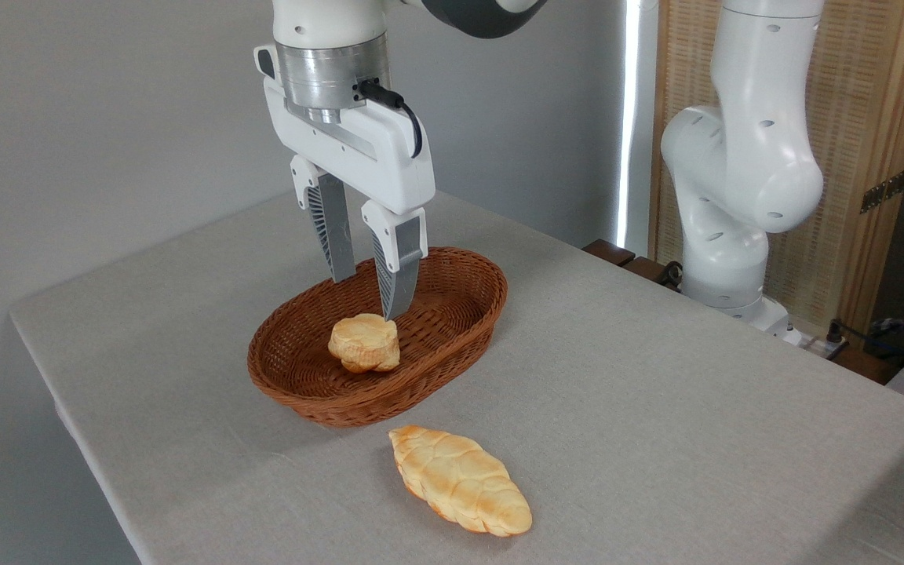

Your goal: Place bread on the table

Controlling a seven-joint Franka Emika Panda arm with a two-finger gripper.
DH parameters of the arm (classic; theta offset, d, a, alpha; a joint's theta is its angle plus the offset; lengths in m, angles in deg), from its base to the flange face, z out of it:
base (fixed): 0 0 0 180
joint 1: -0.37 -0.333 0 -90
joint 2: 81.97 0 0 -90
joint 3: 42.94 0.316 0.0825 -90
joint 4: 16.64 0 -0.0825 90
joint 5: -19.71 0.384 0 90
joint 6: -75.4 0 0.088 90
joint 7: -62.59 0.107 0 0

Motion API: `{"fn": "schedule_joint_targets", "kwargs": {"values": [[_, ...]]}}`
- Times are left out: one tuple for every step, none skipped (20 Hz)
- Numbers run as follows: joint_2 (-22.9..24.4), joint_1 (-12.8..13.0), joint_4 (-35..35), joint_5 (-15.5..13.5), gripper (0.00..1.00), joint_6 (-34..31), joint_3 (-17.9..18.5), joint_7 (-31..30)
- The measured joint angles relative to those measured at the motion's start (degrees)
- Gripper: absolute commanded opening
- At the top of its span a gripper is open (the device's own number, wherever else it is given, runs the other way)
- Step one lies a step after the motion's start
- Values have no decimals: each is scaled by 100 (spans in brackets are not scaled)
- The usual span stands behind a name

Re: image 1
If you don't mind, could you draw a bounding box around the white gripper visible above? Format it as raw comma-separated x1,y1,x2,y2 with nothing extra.
254,45,436,322

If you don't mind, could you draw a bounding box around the long braided bread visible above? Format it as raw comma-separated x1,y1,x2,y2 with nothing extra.
388,425,534,538

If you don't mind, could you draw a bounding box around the round bread roll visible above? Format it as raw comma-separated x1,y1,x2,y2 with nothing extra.
328,313,402,374

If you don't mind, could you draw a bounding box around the brown wicker basket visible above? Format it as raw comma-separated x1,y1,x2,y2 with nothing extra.
246,246,509,428

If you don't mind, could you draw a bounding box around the brown wooden block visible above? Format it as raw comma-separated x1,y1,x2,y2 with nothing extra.
582,239,636,268
622,257,669,285

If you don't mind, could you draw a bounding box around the grey tablecloth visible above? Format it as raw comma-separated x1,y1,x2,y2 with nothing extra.
10,188,904,565

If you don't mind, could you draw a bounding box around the white power strip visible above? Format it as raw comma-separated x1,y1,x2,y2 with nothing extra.
782,326,849,362

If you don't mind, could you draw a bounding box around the wooden rattan folding screen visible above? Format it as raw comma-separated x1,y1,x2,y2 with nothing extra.
648,0,904,338

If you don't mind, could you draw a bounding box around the brass screen hinge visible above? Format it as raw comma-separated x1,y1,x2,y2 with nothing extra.
860,169,904,214

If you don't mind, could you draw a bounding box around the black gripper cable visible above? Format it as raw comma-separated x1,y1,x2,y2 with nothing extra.
356,78,424,159

